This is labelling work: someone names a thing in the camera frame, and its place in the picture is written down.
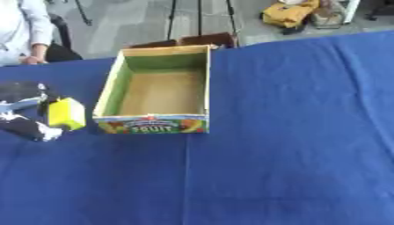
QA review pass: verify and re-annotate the black chair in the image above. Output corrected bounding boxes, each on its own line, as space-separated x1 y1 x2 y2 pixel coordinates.
43 13 85 63

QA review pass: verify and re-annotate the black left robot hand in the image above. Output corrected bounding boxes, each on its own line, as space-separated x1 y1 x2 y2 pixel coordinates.
0 81 65 142

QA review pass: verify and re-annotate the yellow bag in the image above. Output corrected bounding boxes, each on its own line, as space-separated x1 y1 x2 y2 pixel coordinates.
259 0 322 29

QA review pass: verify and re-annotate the yellow block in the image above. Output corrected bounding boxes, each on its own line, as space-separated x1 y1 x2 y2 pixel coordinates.
46 97 88 131

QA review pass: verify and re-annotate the person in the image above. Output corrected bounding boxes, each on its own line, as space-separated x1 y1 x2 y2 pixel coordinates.
0 0 55 67

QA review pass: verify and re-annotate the open cardboard box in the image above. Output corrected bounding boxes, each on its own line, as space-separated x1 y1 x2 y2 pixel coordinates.
91 44 213 134

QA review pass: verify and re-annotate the person's hand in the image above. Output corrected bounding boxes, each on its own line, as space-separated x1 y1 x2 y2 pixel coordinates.
18 54 49 66

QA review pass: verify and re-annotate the black tripod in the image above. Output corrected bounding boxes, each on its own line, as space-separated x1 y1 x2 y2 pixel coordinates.
164 0 240 42

